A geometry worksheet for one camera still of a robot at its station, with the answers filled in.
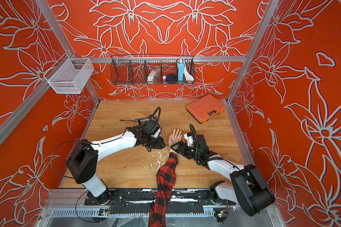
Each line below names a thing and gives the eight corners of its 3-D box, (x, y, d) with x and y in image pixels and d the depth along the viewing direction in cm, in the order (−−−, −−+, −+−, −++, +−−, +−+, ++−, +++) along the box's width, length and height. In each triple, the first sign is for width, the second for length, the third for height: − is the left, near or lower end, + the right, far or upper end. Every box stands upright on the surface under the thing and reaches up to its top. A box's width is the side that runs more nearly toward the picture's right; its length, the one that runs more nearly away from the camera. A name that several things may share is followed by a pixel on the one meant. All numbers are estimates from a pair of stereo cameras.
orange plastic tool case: (200, 125, 105) (201, 121, 100) (186, 111, 114) (186, 106, 110) (224, 110, 114) (227, 105, 110) (209, 98, 124) (211, 93, 119)
